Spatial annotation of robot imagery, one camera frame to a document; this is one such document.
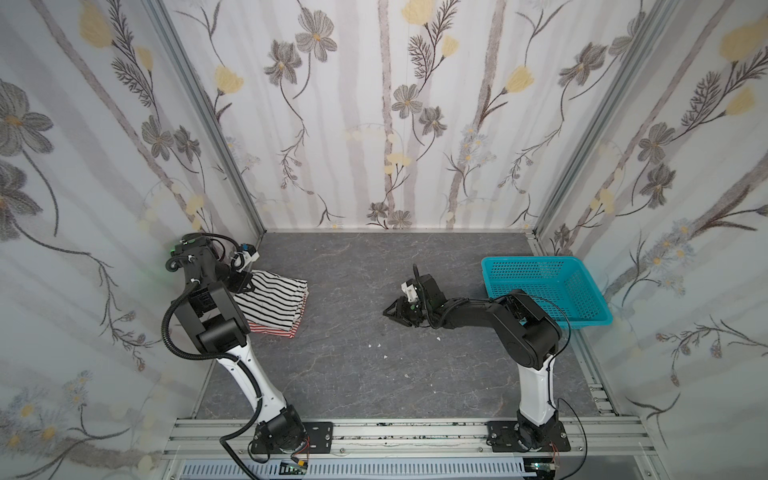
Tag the black white striped tank top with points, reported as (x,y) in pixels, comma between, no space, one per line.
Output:
(274,289)

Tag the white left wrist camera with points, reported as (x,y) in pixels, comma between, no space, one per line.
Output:
(243,257)

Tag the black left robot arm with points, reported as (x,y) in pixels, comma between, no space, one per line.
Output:
(207,322)

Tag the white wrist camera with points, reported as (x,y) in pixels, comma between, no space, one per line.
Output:
(243,257)
(410,290)

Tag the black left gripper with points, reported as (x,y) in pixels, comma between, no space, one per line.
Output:
(238,280)

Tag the red white striped tank top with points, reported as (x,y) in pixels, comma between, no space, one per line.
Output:
(282,320)

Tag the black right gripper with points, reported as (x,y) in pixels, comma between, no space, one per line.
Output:
(405,309)

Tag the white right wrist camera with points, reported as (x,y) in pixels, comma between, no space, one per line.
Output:
(410,290)

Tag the white slotted cable duct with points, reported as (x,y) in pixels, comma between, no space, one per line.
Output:
(395,468)

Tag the teal plastic basket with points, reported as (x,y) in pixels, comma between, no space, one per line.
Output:
(561,285)

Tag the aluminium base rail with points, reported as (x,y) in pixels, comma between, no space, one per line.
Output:
(589,437)

